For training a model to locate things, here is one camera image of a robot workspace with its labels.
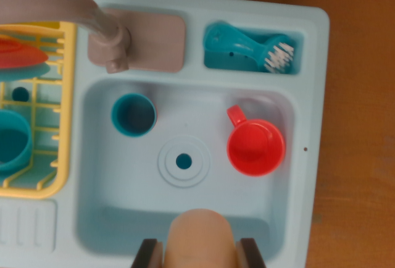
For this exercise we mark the red toy plate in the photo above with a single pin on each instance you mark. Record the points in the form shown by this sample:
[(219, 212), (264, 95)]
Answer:
[(18, 56)]

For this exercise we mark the teal toy mug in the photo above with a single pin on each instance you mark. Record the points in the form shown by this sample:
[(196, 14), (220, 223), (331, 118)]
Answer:
[(12, 141)]

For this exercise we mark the teal dish brush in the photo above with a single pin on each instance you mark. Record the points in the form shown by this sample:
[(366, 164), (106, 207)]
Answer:
[(228, 41)]

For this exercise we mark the grey toy faucet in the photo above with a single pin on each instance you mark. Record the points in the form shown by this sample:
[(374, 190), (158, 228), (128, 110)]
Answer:
[(154, 42)]

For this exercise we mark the light blue toy sink unit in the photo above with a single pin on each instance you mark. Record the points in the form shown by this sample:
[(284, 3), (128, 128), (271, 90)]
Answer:
[(216, 194)]

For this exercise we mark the yellow dish rack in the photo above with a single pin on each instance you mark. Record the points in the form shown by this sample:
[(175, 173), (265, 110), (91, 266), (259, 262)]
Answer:
[(68, 110)]

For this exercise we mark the teal toy plate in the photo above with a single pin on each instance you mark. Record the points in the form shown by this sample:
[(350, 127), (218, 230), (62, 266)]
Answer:
[(24, 72)]

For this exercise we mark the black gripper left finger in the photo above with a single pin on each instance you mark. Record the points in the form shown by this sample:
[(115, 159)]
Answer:
[(148, 255)]

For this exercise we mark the red toy mug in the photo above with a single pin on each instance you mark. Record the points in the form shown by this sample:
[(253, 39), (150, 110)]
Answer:
[(253, 150)]

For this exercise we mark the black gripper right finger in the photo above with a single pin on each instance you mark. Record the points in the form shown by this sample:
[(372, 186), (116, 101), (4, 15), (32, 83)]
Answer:
[(250, 255)]

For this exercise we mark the beige toy detergent bottle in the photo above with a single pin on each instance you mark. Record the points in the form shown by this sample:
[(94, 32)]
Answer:
[(200, 240)]

